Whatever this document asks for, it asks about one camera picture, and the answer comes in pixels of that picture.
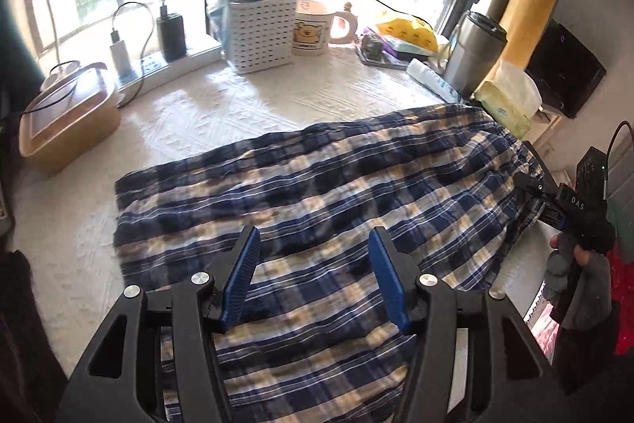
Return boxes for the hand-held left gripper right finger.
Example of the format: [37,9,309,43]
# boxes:
[368,226,565,423]

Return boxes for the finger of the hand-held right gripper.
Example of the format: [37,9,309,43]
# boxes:
[512,172,561,206]
[536,202,566,230]

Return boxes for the person's right forearm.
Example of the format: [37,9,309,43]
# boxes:
[550,304,626,396]

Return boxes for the stainless steel tumbler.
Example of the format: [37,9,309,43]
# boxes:
[443,11,508,99]

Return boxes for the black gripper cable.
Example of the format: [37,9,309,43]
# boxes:
[602,121,634,201]

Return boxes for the person's right hand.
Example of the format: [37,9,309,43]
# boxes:
[542,235,616,331]

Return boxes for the white lotion tube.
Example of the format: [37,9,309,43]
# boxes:
[406,57,464,104]

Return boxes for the red cloth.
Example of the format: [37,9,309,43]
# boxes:
[607,245,634,357]

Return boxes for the blue plaid pants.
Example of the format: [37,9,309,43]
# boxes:
[113,103,546,423]

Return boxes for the green small ornament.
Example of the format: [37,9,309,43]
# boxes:
[361,34,386,59]

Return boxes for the black wall box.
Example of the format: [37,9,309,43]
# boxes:
[525,19,607,119]

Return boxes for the white-blue wipes packet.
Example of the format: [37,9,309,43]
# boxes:
[384,37,437,63]

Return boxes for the yellow wipes packet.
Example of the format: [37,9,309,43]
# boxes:
[374,14,439,52]

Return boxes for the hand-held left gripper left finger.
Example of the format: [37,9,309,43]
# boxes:
[54,225,262,423]

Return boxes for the white perforated plastic basket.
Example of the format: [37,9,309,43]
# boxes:
[224,0,299,74]

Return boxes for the white power strip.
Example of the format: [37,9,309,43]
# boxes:
[116,44,223,99]

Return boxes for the white charger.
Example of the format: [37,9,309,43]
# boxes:
[110,29,134,79]

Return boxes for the yellow-green tissue pack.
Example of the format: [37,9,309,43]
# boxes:
[473,60,543,139]

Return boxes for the brown lidded food container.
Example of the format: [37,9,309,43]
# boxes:
[19,62,123,173]

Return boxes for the cream bear-print mug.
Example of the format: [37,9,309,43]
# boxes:
[291,0,357,56]

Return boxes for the white textured tablecloth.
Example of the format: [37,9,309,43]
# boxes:
[10,41,546,384]

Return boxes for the black charger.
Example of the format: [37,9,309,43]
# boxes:
[157,6,188,62]

